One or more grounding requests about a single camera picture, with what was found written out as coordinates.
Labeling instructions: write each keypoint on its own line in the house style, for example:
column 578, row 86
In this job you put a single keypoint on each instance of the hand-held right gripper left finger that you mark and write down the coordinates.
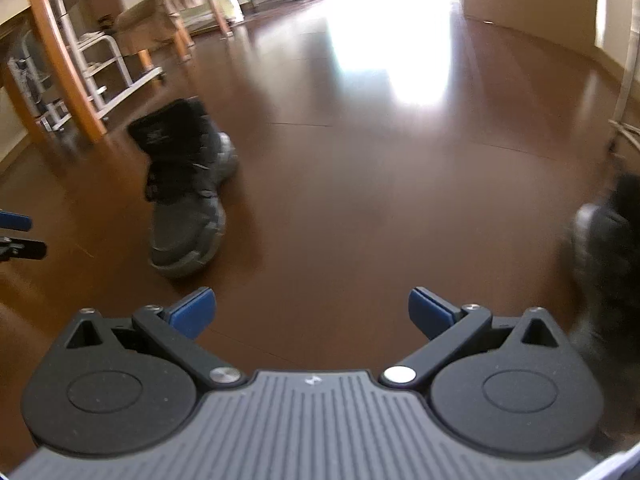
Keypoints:
column 192, row 312

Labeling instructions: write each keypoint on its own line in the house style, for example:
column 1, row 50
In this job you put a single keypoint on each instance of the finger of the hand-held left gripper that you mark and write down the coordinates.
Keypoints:
column 22, row 249
column 15, row 220

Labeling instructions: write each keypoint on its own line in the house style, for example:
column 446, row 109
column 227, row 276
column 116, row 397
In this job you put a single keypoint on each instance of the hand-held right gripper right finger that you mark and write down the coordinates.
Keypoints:
column 432, row 310

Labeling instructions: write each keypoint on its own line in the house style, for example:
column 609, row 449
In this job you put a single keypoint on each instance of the black high-top sneaker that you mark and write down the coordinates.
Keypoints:
column 185, row 200
column 607, row 270

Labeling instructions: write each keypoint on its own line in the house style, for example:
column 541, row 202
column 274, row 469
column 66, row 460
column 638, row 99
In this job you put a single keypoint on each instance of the white step stool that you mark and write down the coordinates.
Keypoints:
column 100, row 70

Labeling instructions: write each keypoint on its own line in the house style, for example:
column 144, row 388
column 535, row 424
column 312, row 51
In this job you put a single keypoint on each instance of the chair with brown cover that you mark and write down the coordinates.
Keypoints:
column 160, row 20

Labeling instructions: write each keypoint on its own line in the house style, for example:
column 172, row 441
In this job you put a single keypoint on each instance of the metal corner rack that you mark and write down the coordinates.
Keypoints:
column 627, row 60

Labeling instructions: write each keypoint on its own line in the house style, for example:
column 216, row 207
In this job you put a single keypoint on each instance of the large cardboard box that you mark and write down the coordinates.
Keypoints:
column 530, row 5

